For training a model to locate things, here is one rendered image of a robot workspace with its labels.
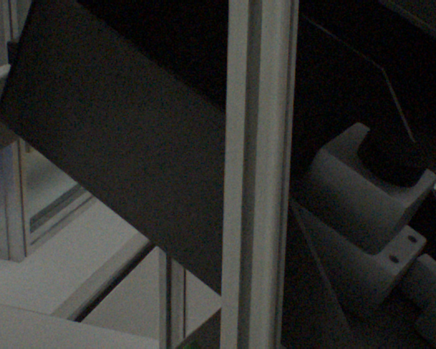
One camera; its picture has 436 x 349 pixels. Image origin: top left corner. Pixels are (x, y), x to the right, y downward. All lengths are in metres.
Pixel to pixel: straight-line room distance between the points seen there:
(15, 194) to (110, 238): 0.17
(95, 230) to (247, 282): 1.02
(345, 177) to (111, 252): 0.92
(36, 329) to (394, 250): 0.76
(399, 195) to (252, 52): 0.11
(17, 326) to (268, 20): 0.86
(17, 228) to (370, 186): 0.91
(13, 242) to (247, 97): 0.97
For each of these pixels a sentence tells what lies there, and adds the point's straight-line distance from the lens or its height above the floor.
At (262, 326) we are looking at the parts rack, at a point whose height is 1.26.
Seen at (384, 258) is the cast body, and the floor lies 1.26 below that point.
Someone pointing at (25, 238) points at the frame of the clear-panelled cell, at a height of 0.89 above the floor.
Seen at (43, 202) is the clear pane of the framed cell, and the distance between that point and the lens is 1.34.
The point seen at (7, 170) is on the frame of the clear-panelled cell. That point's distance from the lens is 1.23.
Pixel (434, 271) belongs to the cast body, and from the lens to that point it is 0.44.
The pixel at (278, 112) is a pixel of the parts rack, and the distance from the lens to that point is 0.32.
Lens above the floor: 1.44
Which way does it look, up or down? 22 degrees down
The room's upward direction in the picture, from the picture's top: 1 degrees clockwise
